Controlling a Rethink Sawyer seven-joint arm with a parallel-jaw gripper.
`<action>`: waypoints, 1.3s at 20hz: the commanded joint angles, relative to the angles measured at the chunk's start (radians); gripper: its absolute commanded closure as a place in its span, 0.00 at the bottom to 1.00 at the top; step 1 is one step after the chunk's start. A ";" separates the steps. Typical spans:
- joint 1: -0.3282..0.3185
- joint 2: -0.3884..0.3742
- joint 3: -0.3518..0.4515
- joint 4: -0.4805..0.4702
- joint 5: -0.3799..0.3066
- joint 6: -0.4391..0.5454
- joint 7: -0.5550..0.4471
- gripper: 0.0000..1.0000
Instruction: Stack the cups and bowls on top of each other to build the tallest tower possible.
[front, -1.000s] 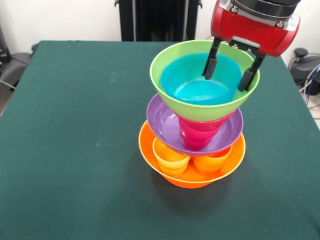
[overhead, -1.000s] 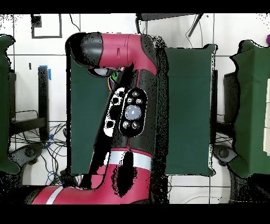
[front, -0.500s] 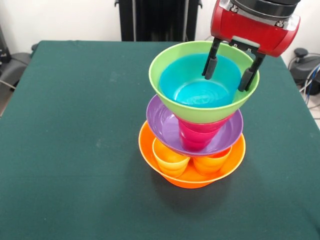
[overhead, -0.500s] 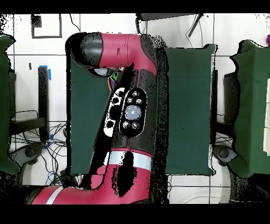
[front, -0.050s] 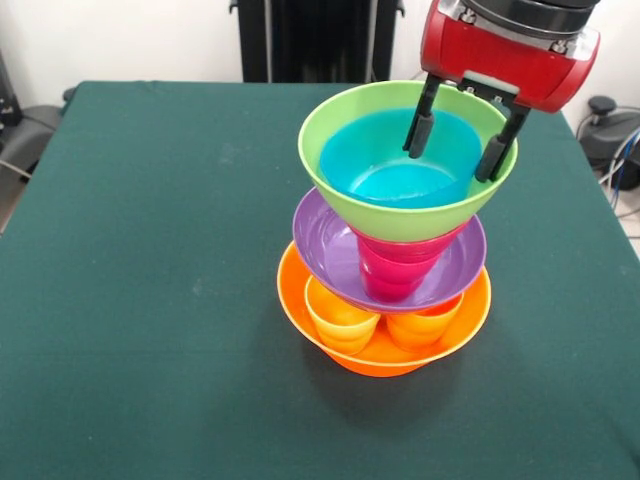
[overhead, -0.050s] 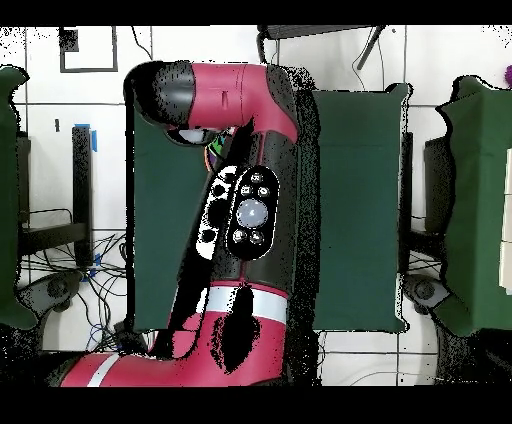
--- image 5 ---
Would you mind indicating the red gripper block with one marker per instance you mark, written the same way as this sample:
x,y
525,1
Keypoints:
x,y
500,60

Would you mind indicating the light blue bowl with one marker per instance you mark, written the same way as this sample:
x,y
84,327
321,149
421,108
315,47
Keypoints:
x,y
370,165

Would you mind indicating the light green bowl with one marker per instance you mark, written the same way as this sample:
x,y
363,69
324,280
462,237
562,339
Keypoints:
x,y
400,222

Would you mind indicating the red-pink bowl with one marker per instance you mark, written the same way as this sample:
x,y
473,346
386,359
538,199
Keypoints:
x,y
400,250

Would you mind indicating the red-pink cup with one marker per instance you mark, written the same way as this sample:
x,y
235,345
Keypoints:
x,y
395,280

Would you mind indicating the purple bowl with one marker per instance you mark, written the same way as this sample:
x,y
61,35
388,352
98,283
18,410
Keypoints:
x,y
320,250

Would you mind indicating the orange cup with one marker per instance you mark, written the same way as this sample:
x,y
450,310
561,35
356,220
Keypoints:
x,y
415,332

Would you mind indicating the yellow cup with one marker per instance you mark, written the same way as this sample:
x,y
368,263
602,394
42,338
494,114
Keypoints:
x,y
345,330

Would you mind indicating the large orange bowl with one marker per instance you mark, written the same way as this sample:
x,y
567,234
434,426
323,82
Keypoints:
x,y
295,310

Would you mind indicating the dark green tablecloth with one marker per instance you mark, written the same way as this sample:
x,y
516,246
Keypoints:
x,y
150,300

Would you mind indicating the black metal stand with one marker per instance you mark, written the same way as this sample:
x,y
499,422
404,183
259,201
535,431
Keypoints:
x,y
7,100

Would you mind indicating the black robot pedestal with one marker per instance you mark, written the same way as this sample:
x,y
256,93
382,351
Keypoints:
x,y
320,40

